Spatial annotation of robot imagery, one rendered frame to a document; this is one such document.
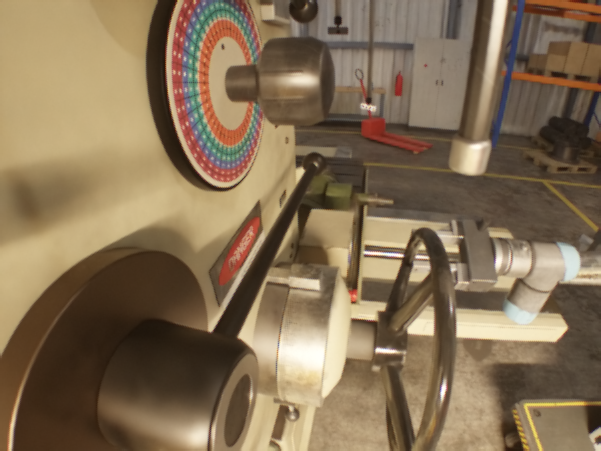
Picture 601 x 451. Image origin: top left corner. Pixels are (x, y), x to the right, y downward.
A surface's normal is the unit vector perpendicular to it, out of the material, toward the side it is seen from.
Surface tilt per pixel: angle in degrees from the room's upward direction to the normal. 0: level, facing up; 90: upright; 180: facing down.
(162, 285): 90
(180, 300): 90
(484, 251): 23
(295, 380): 74
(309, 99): 107
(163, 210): 90
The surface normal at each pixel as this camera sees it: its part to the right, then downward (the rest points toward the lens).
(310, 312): -0.11, -0.57
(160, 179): 0.98, 0.08
